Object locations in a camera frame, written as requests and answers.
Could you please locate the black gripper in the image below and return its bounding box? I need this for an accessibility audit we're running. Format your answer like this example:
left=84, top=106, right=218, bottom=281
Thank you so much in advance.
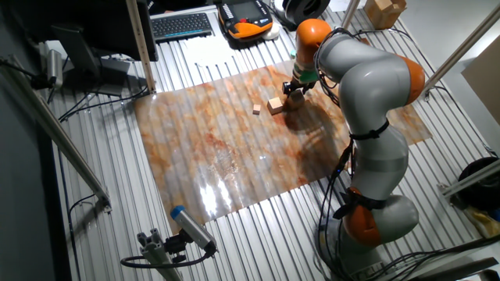
left=281, top=79, right=313, bottom=97

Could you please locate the medium wooden cube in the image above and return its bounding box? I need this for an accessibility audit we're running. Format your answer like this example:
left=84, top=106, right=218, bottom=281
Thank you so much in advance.
left=266, top=96, right=284, bottom=116

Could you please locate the white computer mouse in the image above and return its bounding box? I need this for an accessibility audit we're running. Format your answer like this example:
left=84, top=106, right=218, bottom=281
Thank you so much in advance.
left=262, top=22, right=282, bottom=41

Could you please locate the black spool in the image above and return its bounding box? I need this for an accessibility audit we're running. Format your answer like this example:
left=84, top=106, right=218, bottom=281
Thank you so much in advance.
left=281, top=0, right=331, bottom=27

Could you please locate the orange and black teach pendant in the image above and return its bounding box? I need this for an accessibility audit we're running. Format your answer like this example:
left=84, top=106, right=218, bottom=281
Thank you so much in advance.
left=217, top=0, right=274, bottom=41

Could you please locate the white paper towel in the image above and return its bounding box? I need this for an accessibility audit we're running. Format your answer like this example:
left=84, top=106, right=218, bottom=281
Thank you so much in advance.
left=181, top=36, right=244, bottom=68

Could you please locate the orange marble pattern mat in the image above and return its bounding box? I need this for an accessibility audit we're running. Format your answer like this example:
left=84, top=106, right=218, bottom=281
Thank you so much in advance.
left=133, top=37, right=434, bottom=235

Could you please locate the small cardboard box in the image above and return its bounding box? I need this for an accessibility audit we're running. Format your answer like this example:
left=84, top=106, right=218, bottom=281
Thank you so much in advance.
left=362, top=0, right=409, bottom=30

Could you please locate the black keyboard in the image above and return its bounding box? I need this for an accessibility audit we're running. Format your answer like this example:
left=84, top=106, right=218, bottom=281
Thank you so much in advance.
left=150, top=12, right=214, bottom=44

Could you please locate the large cardboard panel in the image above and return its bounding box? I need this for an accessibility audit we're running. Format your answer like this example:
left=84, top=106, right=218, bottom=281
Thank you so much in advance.
left=460, top=45, right=500, bottom=126

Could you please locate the short aluminium profile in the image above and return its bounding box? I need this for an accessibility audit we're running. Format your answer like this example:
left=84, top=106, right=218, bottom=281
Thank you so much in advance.
left=437, top=158, right=500, bottom=198

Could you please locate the black round bin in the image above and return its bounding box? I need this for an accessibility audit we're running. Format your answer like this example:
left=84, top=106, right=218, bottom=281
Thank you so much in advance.
left=457, top=155, right=500, bottom=212

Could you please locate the black computer monitor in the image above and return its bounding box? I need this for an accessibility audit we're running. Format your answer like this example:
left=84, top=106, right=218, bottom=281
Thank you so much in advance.
left=7, top=0, right=159, bottom=98

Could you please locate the yellow bag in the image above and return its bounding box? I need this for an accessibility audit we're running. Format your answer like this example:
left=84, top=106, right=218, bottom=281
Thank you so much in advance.
left=466, top=205, right=500, bottom=240

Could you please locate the long diagonal aluminium beam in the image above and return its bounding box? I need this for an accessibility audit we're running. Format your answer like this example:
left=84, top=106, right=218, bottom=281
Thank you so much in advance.
left=0, top=54, right=113, bottom=214

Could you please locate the aluminium post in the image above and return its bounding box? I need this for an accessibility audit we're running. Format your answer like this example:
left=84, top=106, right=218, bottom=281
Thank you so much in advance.
left=341, top=0, right=361, bottom=30

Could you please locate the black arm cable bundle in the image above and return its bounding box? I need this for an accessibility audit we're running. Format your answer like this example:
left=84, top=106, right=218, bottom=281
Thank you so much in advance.
left=313, top=27, right=391, bottom=281

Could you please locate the slotted upright frame bar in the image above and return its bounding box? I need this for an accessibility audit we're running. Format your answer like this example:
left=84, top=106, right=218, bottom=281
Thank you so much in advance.
left=124, top=0, right=158, bottom=94

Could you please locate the diagonal aluminium frame bar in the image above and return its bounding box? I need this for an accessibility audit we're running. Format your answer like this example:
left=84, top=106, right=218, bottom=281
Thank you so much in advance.
left=420, top=2, right=500, bottom=101

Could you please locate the silver camera with blue cap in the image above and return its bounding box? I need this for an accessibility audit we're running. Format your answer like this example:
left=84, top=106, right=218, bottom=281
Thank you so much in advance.
left=170, top=205, right=218, bottom=253

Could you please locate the black table cable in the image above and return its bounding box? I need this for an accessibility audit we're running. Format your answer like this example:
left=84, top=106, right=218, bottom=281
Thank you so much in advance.
left=57, top=84, right=150, bottom=123

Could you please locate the aluminium camera mount profile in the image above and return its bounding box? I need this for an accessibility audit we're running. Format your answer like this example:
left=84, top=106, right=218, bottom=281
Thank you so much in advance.
left=136, top=228, right=184, bottom=281

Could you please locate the black camera cable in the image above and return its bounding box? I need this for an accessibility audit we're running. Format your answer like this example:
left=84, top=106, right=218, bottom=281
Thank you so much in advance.
left=120, top=247, right=216, bottom=270

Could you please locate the silver cylinder camera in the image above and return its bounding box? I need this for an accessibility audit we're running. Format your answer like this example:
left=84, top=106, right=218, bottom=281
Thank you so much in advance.
left=45, top=48, right=65, bottom=89

